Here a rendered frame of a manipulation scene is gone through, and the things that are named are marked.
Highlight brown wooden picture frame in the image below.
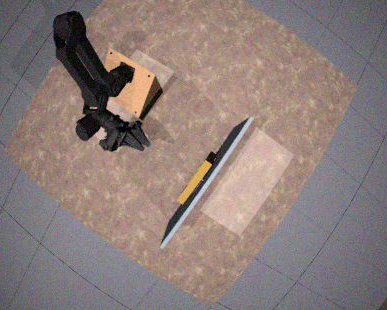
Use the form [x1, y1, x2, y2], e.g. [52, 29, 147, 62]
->
[177, 151, 217, 205]

